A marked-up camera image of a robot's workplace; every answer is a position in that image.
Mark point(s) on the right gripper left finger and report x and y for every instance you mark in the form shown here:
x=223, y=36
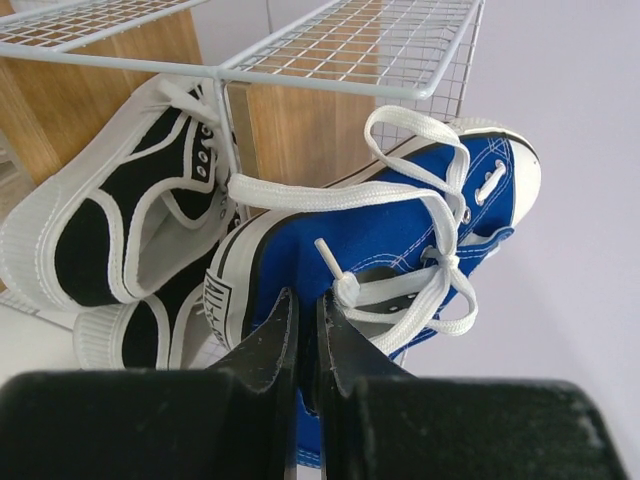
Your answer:
x=233, y=420

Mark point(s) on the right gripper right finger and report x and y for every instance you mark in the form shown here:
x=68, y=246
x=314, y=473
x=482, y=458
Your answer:
x=380, y=422

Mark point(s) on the black white sneaker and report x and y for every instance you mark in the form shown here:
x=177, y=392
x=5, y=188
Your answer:
x=165, y=331
x=142, y=201

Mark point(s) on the blue canvas sneaker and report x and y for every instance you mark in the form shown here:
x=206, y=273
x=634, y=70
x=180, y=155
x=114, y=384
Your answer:
x=394, y=243

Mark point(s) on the white wire wooden shoe shelf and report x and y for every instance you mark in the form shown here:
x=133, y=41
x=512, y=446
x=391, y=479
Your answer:
x=391, y=49

